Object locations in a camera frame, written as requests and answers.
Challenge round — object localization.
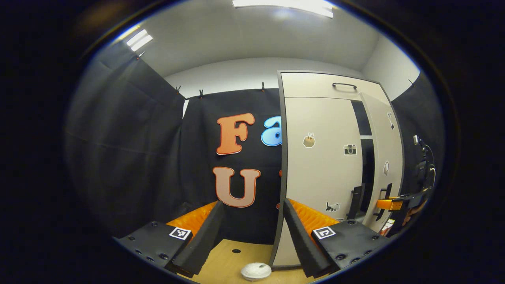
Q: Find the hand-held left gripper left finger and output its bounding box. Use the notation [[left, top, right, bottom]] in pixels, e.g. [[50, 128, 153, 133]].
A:
[[112, 200, 225, 278]]

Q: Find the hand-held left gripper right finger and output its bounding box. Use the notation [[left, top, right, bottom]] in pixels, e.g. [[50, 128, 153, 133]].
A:
[[282, 198, 391, 278]]

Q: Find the black door handle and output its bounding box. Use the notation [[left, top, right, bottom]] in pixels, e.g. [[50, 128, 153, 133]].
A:
[[347, 183, 365, 220], [375, 183, 393, 221]]

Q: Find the beige cabinet door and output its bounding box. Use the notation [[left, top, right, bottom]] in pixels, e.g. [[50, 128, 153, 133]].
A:
[[271, 97, 363, 267], [359, 92, 405, 233]]

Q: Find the beige double-door shoe cabinet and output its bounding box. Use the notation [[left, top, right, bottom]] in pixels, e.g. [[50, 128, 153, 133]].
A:
[[269, 70, 406, 269]]

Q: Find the white lidded paper cup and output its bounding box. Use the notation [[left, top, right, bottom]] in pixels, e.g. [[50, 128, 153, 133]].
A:
[[240, 262, 272, 281]]

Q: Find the black backdrop cloth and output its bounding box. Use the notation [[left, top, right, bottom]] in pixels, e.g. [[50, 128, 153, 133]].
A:
[[65, 39, 446, 245]]

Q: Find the small ceiling light panel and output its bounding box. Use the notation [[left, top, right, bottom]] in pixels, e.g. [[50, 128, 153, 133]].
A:
[[125, 29, 153, 52]]

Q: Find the large ceiling light panel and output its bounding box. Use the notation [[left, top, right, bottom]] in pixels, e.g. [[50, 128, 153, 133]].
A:
[[232, 0, 334, 19]]

